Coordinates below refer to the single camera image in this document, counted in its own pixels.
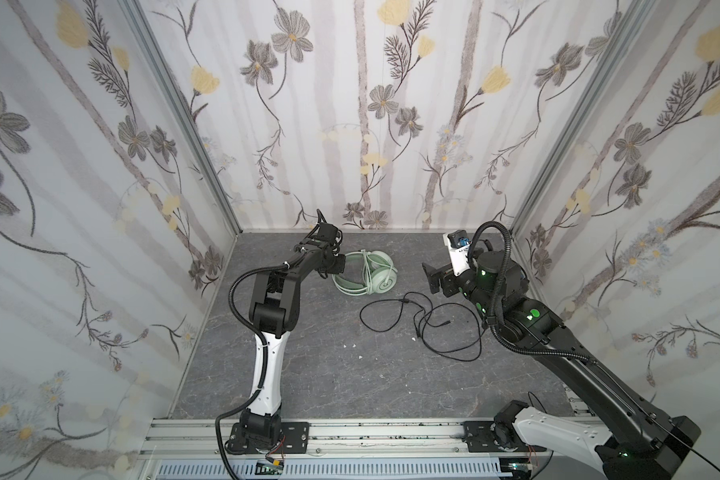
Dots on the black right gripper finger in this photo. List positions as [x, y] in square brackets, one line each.
[430, 271]
[433, 284]

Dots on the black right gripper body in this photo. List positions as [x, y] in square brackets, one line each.
[434, 278]

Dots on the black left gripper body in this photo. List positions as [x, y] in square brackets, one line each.
[336, 263]

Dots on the mint green over-ear headphones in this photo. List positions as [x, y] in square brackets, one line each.
[379, 274]

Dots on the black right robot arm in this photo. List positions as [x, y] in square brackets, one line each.
[637, 440]

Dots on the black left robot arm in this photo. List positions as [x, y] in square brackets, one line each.
[266, 301]

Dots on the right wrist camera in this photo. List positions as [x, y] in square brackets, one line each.
[458, 244]

